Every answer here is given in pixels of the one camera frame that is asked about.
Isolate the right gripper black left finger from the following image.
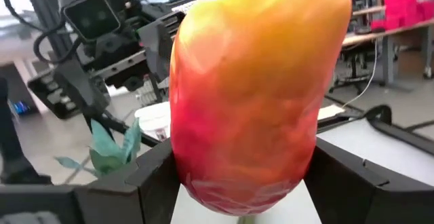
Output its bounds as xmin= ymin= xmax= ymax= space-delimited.
xmin=76 ymin=137 xmax=182 ymax=224

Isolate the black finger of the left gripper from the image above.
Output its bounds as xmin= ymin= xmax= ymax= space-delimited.
xmin=137 ymin=12 xmax=186 ymax=82

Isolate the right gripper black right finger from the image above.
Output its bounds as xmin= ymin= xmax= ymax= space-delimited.
xmin=304 ymin=137 xmax=434 ymax=224

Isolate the red and yellow mango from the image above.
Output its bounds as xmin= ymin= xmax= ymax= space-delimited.
xmin=169 ymin=0 xmax=353 ymax=217

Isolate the teal leafed artificial plant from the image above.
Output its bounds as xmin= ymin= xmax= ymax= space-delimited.
xmin=55 ymin=116 xmax=142 ymax=179

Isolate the white plant pot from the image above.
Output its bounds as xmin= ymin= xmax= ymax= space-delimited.
xmin=134 ymin=100 xmax=172 ymax=142

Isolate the black office chair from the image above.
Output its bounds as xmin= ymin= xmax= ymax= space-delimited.
xmin=329 ymin=43 xmax=374 ymax=95

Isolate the stack of red bins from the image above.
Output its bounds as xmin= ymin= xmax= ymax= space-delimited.
xmin=370 ymin=0 xmax=434 ymax=32

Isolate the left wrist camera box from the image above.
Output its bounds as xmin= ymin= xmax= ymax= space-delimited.
xmin=57 ymin=0 xmax=122 ymax=43

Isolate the black table frame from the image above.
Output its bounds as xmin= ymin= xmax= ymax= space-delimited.
xmin=317 ymin=105 xmax=434 ymax=157

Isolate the black cable loop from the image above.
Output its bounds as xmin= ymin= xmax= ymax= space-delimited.
xmin=363 ymin=104 xmax=393 ymax=125

